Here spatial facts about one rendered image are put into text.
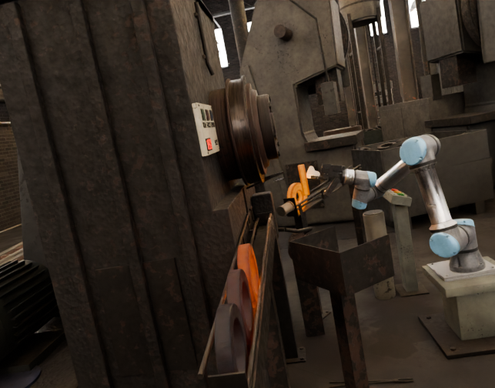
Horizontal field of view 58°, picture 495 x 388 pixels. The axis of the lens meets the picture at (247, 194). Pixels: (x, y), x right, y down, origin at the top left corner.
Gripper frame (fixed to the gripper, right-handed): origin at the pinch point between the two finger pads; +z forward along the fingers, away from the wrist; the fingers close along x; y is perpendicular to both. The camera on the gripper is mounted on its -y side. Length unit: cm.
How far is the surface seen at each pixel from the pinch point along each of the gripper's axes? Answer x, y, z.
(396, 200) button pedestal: -30, -11, -54
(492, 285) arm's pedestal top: 32, -34, -83
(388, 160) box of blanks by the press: -167, 6, -77
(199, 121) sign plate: 74, 21, 40
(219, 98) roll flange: 40, 32, 39
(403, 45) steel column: -817, 237, -215
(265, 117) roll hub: 40, 26, 20
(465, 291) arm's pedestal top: 32, -39, -73
